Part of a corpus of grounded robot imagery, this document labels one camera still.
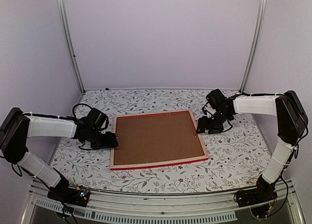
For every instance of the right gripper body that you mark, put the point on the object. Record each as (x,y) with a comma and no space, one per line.
(215,125)

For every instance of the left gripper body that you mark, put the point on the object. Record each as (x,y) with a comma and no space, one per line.
(98,141)

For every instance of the brown backing board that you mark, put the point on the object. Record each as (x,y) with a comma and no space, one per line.
(156,138)

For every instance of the wooden picture frame red edge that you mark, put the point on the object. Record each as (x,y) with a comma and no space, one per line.
(202,146)

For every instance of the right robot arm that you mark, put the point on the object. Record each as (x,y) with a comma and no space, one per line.
(292,123)

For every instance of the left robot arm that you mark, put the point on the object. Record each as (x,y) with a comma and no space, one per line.
(18,126)

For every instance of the floral patterned table cover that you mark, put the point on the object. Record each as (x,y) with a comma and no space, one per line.
(236,158)

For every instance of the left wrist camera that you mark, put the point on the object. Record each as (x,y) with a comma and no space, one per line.
(97,119)

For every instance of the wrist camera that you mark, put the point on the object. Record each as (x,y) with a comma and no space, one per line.
(215,98)
(97,119)

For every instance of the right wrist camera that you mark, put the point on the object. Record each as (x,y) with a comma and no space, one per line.
(215,98)

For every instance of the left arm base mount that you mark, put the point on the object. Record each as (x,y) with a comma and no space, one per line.
(78,195)

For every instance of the front aluminium rail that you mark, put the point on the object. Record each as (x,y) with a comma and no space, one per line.
(108,207)

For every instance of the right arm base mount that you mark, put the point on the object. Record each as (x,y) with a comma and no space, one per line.
(260,200)

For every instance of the right aluminium corner post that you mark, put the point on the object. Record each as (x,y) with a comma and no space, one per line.
(252,53)

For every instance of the aluminium corner post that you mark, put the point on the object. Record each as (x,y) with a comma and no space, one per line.
(69,44)
(252,53)

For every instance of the left aluminium corner post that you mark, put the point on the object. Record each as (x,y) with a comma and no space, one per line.
(69,44)

